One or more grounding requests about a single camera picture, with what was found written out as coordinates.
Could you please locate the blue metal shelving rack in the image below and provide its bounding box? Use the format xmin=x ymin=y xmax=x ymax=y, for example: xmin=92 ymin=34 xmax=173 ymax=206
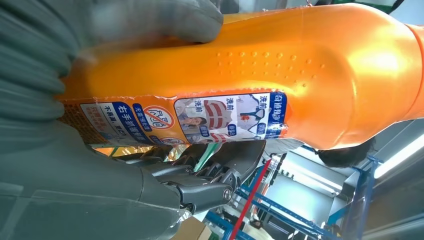
xmin=205 ymin=155 xmax=382 ymax=240

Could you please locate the red pole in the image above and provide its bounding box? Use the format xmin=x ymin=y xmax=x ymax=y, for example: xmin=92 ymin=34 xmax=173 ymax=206
xmin=228 ymin=158 xmax=273 ymax=240

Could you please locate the brown cardboard carton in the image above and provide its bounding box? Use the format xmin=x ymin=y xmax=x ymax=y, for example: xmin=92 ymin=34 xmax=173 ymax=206
xmin=172 ymin=216 xmax=213 ymax=240

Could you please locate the ceiling light strip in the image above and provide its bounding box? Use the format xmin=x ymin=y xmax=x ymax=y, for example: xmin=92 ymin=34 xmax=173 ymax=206
xmin=374 ymin=132 xmax=424 ymax=180

